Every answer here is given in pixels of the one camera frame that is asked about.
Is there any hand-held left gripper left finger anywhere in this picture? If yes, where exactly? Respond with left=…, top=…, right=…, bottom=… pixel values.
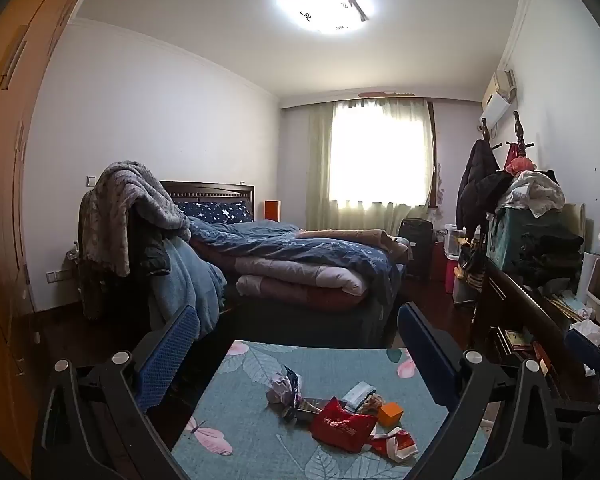
left=32, top=304, right=201, bottom=480

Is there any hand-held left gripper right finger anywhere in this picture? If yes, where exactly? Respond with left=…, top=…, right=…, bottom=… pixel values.
left=397, top=302, right=576, bottom=480

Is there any white green wipes packet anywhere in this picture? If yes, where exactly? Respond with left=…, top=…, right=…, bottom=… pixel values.
left=341, top=381, right=377, bottom=413

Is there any small orange box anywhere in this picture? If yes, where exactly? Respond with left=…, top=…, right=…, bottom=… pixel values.
left=377, top=402, right=405, bottom=427

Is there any clear plastic storage box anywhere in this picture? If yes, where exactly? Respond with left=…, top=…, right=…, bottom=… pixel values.
left=452, top=275, right=478, bottom=306

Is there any pink plastic bin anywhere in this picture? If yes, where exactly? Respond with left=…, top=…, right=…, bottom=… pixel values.
left=445, top=255, right=461, bottom=293

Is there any row of books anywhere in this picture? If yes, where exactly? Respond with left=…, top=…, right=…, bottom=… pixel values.
left=492, top=327, right=556, bottom=376

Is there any red box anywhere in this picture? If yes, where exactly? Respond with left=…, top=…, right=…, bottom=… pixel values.
left=430, top=242, right=448, bottom=281

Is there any red and white wrapper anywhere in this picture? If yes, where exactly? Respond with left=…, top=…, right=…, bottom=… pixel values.
left=370, top=427, right=420, bottom=462

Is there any teal floral tablecloth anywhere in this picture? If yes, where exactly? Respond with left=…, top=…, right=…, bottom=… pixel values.
left=172, top=340, right=491, bottom=480

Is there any dark wooden cabinet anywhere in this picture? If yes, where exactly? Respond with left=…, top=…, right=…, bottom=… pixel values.
left=472, top=260, right=600, bottom=411

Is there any black handbag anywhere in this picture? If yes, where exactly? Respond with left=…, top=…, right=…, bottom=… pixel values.
left=457, top=242, right=488, bottom=281

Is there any black suitcase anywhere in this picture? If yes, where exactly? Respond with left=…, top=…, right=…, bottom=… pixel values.
left=397, top=218, right=433, bottom=281

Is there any dark padded jacket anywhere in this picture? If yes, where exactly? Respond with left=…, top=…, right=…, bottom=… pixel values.
left=127, top=210, right=173, bottom=276

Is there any red foil packet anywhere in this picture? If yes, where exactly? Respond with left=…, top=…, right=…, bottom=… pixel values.
left=310, top=396, right=379, bottom=453

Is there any crumpled white tissue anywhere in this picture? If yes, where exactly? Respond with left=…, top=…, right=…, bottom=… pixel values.
left=266, top=371, right=293, bottom=405

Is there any dark brown packet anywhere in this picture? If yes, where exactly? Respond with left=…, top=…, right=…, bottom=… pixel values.
left=295, top=397, right=331, bottom=421

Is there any colourful snack wrapper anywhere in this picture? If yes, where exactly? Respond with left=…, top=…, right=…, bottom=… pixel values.
left=280, top=366, right=303, bottom=423

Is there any bed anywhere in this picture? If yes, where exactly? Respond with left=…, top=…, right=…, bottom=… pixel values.
left=159, top=181, right=413, bottom=348

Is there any teal fabric bag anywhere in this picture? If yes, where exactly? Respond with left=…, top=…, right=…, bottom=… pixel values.
left=487, top=205, right=536, bottom=271

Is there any brown blanket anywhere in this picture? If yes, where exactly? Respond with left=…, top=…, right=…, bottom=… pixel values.
left=295, top=229, right=413, bottom=261

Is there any folded pink quilt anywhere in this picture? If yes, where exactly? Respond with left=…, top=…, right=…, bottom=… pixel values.
left=235, top=255, right=368, bottom=311

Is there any stack of dark clothes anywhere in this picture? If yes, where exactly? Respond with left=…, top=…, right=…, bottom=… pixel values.
left=520, top=220, right=586, bottom=288

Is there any blue star-print pillow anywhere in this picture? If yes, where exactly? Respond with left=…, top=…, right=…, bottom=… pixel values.
left=174, top=200, right=253, bottom=223

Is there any white plastic bag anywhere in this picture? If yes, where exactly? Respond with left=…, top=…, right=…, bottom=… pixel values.
left=570, top=320, right=600, bottom=376

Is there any grey knitted blanket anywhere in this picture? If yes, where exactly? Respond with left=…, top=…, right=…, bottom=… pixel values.
left=80, top=161, right=192, bottom=278

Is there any dark blue duvet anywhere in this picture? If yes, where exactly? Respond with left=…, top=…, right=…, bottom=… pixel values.
left=187, top=217, right=406, bottom=306

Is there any dark wooden headboard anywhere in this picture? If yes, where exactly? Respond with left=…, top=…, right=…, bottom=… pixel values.
left=159, top=181, right=256, bottom=221

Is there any black hanging coat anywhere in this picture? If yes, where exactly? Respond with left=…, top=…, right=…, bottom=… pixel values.
left=455, top=139, right=501, bottom=233

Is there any pile of white clothes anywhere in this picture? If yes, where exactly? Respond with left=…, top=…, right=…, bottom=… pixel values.
left=497, top=170, right=566, bottom=218

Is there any pink hat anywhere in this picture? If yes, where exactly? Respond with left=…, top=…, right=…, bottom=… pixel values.
left=504, top=157, right=537, bottom=176

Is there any orange wooden wardrobe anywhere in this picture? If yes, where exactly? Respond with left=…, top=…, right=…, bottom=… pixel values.
left=0, top=0, right=106, bottom=476

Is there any pale green curtain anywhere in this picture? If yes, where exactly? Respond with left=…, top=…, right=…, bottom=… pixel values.
left=305, top=99, right=433, bottom=233

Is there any wooden coat rack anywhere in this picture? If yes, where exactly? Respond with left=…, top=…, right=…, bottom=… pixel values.
left=480, top=111, right=536, bottom=161

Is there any white air conditioner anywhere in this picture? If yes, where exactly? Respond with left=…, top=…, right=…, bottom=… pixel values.
left=479, top=69, right=518, bottom=128

